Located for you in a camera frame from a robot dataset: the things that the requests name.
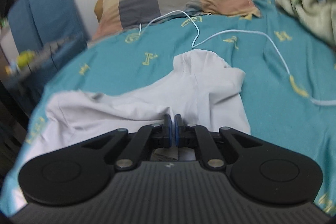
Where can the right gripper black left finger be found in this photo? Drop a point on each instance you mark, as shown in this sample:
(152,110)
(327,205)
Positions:
(79,172)

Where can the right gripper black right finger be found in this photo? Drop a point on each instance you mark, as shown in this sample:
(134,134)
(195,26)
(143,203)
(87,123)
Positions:
(259,170)

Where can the white garment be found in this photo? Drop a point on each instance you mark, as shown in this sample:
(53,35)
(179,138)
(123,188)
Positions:
(202,88)

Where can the blue folding sofa chair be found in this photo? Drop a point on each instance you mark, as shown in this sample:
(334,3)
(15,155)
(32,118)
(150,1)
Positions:
(36,23)

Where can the teal patterned bed sheet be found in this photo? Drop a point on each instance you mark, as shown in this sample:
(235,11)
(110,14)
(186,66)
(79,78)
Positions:
(289,74)

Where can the yellow green plush toy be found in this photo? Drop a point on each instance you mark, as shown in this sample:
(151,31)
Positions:
(25,58)

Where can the grey cloth on chair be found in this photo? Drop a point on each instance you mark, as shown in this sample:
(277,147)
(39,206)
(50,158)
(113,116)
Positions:
(47,51)

